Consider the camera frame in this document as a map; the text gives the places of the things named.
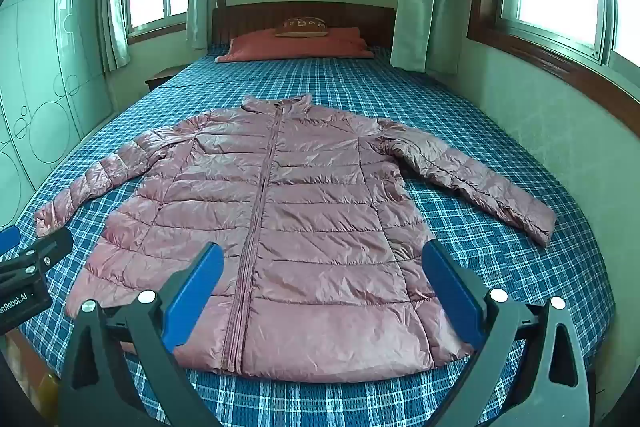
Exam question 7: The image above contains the bed with blue plaid sheet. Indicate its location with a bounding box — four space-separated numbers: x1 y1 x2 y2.
0 44 616 427

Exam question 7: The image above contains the small brown cushion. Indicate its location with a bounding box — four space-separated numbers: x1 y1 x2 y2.
274 17 329 38

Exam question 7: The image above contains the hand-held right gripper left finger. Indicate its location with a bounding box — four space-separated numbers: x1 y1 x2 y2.
57 242 226 427

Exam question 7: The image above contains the pink quilted down jacket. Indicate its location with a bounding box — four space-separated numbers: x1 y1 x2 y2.
34 94 557 383

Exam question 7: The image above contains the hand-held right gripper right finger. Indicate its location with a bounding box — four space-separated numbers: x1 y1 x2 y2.
421 238 598 427

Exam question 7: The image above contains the dark wooden nightstand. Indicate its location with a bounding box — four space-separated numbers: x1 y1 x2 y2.
145 66 189 94

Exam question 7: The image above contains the red pillow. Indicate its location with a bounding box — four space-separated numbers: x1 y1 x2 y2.
215 27 375 64

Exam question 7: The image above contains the wardrobe with circle pattern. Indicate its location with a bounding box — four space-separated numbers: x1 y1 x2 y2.
0 0 119 233

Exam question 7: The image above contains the wooden headboard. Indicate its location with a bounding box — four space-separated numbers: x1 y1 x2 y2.
211 2 397 54

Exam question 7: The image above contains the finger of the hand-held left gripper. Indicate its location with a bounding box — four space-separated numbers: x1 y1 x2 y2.
0 227 74 282
0 226 22 255

